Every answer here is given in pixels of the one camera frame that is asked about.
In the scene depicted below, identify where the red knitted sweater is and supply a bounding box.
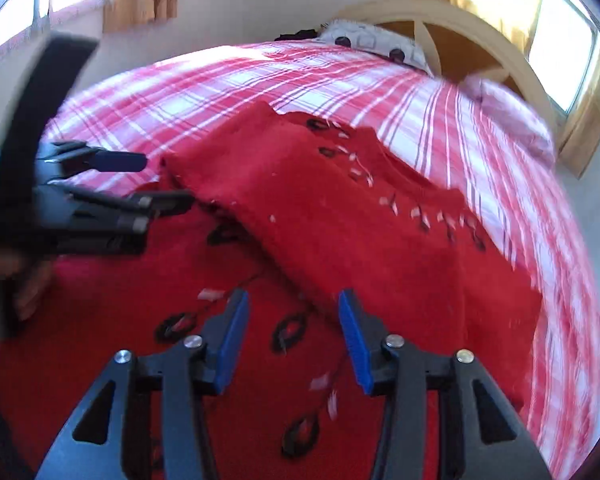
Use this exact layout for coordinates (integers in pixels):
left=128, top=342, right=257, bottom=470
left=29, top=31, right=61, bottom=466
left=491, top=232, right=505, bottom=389
left=0, top=103, right=541, bottom=479

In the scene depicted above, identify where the black clothing pile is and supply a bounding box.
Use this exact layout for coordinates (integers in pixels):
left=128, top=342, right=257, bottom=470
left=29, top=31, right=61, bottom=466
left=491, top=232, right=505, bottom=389
left=275, top=29, right=320, bottom=41

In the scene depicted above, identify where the left hand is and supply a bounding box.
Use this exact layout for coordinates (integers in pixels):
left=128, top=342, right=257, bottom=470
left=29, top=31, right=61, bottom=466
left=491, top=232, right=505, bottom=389
left=0, top=249, right=54, bottom=321

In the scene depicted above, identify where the red plaid bed sheet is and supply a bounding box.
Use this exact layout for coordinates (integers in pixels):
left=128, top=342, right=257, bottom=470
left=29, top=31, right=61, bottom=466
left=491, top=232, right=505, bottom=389
left=45, top=40, right=600, bottom=479

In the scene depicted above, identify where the grey patterned pillow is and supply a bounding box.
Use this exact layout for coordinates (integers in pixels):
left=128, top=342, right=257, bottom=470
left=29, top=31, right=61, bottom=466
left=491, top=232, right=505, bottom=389
left=317, top=20, right=434, bottom=76

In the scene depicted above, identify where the pink folded quilt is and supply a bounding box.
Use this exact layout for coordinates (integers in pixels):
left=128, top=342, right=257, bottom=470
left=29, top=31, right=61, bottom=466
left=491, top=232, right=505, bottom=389
left=460, top=75, right=556, bottom=170

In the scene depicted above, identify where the yellow curtain right of headboard window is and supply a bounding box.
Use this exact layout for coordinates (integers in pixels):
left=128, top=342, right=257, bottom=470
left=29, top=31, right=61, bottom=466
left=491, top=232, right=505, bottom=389
left=557, top=46, right=600, bottom=179

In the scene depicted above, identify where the cream wooden headboard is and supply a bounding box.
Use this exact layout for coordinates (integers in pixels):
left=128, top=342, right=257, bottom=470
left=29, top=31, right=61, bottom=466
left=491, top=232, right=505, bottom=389
left=336, top=0, right=557, bottom=131

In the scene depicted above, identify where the headboard side window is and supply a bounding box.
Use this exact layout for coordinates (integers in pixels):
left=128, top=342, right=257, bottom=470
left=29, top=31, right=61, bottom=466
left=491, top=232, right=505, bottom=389
left=529, top=0, right=597, bottom=116

